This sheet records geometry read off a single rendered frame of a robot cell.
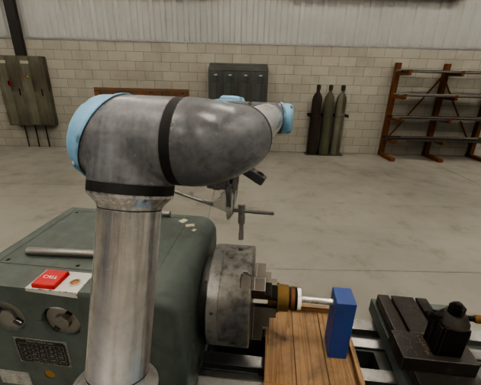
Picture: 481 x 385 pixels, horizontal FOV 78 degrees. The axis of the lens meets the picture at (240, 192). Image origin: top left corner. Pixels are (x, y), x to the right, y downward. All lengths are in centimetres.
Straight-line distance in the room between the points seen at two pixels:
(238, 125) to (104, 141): 16
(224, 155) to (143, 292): 21
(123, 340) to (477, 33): 900
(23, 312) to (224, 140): 76
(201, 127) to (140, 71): 735
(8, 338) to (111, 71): 717
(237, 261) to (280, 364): 38
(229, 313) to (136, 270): 51
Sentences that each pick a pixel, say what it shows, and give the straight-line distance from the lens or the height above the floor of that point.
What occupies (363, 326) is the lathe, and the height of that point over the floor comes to 87.
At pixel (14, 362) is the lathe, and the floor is 99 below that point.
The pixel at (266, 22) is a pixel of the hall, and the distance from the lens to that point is 747.
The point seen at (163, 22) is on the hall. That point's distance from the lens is 764.
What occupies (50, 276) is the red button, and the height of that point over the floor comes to 127.
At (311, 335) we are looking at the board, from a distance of 122.
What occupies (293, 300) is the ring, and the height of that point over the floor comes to 110.
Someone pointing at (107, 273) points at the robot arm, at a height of 151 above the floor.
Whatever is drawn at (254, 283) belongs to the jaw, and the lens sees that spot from 91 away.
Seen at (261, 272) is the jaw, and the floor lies 111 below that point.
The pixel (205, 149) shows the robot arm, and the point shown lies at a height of 167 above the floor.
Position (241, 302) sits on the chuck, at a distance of 88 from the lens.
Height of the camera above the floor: 175
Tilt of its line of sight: 21 degrees down
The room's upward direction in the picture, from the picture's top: 1 degrees clockwise
